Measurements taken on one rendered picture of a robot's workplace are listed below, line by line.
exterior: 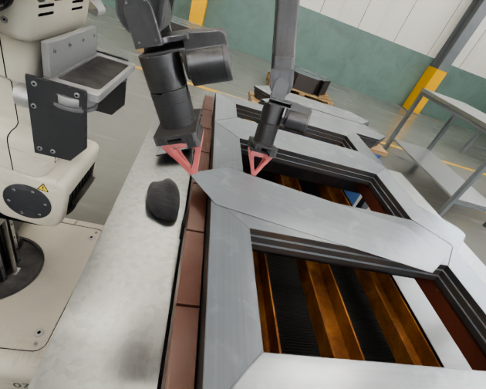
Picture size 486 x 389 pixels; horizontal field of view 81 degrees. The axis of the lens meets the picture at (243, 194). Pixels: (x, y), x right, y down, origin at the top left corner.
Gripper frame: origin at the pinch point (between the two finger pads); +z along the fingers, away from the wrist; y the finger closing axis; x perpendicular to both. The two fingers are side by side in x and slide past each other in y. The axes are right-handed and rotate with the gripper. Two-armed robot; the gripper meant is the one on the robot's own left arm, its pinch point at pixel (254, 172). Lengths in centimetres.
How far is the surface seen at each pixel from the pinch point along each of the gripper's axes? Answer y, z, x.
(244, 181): -5.4, 1.5, 3.1
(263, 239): -22.9, 8.1, -0.9
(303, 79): 435, -49, -146
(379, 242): -18.8, 5.5, -33.1
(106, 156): 137, 55, 76
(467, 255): 0, 14, -89
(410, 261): -23.4, 6.7, -40.2
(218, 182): -8.5, 2.1, 10.4
